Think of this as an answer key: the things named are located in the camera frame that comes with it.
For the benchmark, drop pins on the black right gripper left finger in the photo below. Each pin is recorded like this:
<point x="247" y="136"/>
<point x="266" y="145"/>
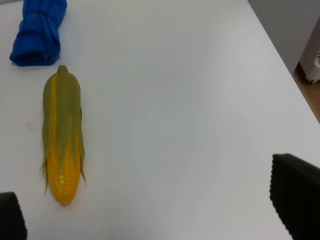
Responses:
<point x="12" y="222"/>

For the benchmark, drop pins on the corn cob with husk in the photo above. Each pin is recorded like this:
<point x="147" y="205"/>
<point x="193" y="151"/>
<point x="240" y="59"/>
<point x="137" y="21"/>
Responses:
<point x="62" y="137"/>

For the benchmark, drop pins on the white appliance on floor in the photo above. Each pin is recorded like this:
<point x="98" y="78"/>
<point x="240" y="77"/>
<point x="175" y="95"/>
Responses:
<point x="310" y="58"/>

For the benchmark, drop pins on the blue rolled cloth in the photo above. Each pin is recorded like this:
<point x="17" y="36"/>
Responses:
<point x="37" y="42"/>

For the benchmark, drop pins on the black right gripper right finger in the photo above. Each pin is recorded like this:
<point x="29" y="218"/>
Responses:
<point x="295" y="195"/>

